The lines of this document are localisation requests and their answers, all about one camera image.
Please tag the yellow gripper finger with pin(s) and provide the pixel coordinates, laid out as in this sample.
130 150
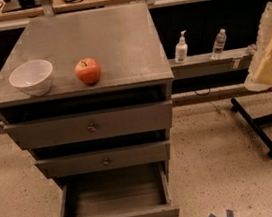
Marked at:
259 76

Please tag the red apple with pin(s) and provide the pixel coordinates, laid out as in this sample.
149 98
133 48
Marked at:
88 70

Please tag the grey top drawer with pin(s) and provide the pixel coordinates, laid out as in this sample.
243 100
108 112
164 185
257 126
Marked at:
90 126

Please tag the grey drawer cabinet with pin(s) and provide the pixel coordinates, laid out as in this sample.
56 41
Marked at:
134 69

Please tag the grey middle drawer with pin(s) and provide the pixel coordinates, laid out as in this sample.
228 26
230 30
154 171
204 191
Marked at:
64 166

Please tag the grey open bottom drawer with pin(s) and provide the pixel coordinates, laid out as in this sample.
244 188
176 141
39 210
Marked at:
138 191

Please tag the clear plastic water bottle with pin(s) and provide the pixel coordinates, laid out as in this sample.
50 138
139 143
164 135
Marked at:
219 44

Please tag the black stand base leg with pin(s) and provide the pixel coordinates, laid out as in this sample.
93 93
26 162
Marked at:
257 129

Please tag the white pump lotion bottle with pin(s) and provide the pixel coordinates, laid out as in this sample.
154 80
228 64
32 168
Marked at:
181 49

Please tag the white ceramic bowl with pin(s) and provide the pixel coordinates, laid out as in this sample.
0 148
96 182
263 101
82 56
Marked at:
33 77

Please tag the black monitor stand base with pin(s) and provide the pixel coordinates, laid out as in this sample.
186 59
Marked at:
18 5

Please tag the grey metal shelf rail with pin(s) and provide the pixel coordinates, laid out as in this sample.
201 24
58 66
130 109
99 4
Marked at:
203 64

